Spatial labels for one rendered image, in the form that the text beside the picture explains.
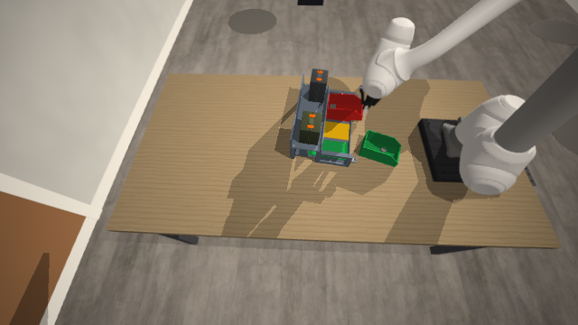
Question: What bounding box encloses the red bin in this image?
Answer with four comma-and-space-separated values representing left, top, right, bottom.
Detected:
327, 94, 363, 121

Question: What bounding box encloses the green bin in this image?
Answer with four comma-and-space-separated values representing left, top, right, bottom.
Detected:
359, 130, 402, 167

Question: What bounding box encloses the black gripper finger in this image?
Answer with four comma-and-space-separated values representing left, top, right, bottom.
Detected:
363, 97, 381, 116
359, 86, 370, 115

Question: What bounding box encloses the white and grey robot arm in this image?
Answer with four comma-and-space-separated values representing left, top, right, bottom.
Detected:
362, 0, 578, 195

